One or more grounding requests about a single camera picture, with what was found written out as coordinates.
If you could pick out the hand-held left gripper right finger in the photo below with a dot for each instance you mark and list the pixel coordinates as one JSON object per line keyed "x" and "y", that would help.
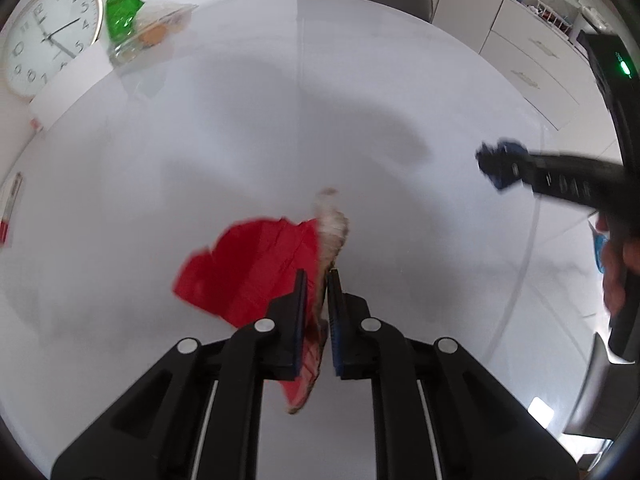
{"x": 336, "y": 330}

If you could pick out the person's right hand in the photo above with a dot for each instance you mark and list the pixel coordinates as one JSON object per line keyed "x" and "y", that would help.
{"x": 612, "y": 270}

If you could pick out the green and clear food bag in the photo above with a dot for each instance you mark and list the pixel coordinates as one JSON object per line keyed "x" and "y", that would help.
{"x": 150, "y": 30}

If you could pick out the torn red wrapper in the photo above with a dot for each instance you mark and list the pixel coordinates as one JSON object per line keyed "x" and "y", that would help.
{"x": 250, "y": 265}

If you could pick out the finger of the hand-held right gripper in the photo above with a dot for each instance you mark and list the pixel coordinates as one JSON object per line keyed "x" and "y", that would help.
{"x": 565, "y": 180}

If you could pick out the small red label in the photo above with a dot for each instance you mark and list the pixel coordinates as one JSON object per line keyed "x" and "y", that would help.
{"x": 35, "y": 124}

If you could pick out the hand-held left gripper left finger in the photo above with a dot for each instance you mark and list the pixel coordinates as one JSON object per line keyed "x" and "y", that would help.
{"x": 300, "y": 325}

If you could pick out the white drawer cabinet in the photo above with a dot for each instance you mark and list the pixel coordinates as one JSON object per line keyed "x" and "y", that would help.
{"x": 537, "y": 65}

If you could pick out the white card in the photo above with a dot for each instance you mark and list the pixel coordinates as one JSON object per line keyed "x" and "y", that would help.
{"x": 75, "y": 87}

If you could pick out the white wall clock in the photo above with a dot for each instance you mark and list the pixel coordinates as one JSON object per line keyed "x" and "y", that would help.
{"x": 47, "y": 35}

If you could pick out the green foil packet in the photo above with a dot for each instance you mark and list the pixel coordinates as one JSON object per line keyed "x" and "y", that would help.
{"x": 121, "y": 15}

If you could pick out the red and white packet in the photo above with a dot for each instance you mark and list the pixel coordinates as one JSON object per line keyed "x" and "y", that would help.
{"x": 11, "y": 205}

